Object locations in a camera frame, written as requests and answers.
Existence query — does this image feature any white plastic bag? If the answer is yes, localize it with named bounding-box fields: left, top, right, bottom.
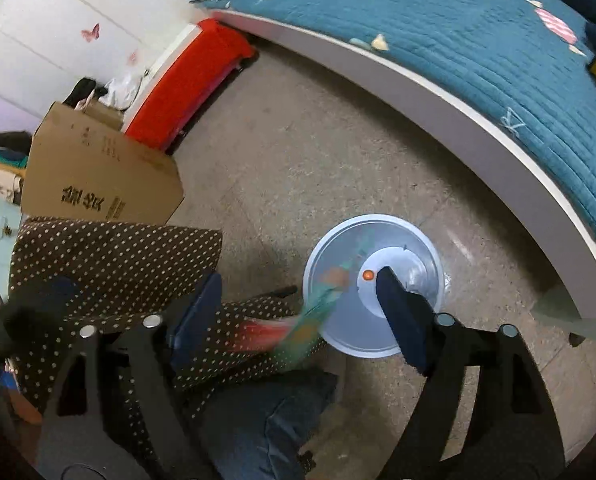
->
left=102, top=72, right=146, bottom=111

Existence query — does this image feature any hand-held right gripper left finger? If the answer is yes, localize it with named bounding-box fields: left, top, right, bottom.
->
left=35, top=272, right=223, bottom=480

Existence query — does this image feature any black bag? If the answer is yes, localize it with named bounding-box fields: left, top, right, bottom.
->
left=62, top=77, right=108, bottom=108

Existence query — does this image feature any dark blue cloth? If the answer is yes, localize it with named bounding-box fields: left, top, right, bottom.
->
left=203, top=370, right=339, bottom=480

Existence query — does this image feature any red storage box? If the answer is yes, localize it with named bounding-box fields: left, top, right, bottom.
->
left=124, top=18, right=256, bottom=153

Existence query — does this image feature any large cardboard box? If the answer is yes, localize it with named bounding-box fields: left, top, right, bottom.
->
left=20, top=101, right=185, bottom=226

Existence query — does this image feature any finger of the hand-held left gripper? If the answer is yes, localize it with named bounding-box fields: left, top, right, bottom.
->
left=0, top=275, right=78, bottom=361

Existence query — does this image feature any teal orange snack wrapper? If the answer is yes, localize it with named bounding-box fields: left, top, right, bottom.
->
left=228, top=240, right=373, bottom=376

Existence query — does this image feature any brown polka-dot tablecloth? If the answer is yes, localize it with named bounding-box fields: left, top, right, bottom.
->
left=8, top=216, right=329, bottom=441

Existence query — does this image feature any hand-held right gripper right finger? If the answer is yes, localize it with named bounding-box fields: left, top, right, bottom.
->
left=373, top=266, right=566, bottom=480

